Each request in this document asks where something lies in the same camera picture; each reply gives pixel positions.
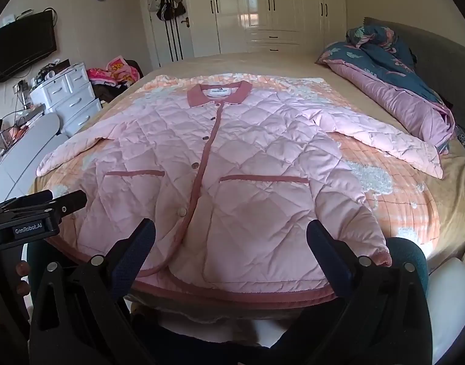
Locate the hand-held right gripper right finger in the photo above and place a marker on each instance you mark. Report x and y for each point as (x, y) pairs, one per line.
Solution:
(327, 251)

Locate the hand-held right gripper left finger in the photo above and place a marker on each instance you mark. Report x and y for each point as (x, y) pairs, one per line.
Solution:
(139, 247)

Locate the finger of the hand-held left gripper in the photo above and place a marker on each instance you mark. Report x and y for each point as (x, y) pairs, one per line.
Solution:
(67, 201)

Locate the pink quilted jacket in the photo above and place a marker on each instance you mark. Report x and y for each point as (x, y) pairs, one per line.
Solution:
(232, 182)

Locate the dark clothes pile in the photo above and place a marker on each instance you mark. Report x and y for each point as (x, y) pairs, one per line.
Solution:
(109, 91)

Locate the person's left hand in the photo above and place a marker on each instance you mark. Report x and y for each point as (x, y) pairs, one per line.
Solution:
(22, 270)

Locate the white oval board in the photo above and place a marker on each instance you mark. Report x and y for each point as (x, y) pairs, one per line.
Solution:
(31, 137)
(27, 175)

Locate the orange printed blanket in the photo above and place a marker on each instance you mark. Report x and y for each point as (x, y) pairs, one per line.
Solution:
(403, 205)

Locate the white drawer cabinet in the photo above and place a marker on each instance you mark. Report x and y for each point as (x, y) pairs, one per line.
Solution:
(74, 95)

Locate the white plastic object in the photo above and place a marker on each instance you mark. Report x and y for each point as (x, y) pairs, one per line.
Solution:
(447, 304)

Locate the pink printed cloth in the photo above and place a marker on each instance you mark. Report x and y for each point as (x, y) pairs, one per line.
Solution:
(116, 70)

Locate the black flat television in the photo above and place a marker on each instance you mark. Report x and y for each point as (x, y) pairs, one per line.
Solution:
(21, 47)

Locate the blue floral duvet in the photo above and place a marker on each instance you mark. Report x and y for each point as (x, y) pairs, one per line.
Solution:
(381, 68)

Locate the bed with beige sheet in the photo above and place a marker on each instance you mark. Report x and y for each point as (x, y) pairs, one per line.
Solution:
(289, 64)

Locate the white room door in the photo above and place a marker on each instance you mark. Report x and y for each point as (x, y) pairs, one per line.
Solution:
(183, 42)

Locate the hanging bags on door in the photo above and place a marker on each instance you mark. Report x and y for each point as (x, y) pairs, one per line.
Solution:
(168, 5)

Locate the grey upholstered headboard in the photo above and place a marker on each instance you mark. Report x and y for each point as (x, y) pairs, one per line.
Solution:
(434, 42)

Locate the white glossy wardrobe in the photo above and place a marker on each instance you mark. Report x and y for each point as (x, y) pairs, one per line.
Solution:
(270, 7)

